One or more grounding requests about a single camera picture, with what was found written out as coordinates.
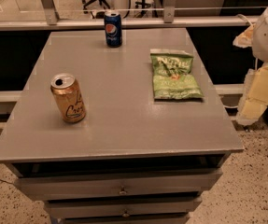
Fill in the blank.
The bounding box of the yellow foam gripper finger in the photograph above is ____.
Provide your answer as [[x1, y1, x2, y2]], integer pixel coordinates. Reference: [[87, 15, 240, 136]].
[[233, 24, 254, 49], [236, 63, 268, 126]]

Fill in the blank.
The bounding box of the blue Pepsi can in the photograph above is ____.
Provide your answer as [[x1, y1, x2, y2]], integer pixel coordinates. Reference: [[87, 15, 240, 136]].
[[104, 10, 122, 48]]

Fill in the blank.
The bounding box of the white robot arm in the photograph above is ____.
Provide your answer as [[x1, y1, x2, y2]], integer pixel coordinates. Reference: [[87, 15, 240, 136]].
[[233, 8, 268, 126]]

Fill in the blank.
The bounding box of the orange LaCroix can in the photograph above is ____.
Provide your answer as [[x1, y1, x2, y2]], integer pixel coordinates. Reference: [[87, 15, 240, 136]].
[[50, 73, 86, 123]]

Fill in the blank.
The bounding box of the green chip bag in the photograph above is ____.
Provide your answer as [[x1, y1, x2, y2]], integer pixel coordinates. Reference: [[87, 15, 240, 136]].
[[150, 49, 204, 100]]

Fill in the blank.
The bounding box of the top grey drawer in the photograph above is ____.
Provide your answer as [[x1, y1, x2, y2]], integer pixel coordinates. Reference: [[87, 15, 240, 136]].
[[14, 168, 222, 201]]

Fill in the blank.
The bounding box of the grey drawer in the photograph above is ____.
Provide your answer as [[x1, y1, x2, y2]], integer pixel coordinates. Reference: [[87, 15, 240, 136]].
[[45, 196, 202, 218], [14, 168, 222, 201]]

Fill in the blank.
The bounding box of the grey drawer cabinet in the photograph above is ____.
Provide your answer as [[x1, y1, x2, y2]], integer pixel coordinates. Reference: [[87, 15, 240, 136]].
[[0, 28, 242, 224]]

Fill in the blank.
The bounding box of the middle grey drawer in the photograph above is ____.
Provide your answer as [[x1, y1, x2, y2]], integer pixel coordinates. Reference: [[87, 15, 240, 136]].
[[45, 196, 202, 218]]

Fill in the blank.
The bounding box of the white cable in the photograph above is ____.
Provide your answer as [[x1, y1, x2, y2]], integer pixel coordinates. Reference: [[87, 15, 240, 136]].
[[236, 13, 254, 26]]

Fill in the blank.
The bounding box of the metal railing frame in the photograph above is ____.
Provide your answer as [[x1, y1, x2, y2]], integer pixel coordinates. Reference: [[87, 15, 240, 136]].
[[0, 0, 268, 32]]

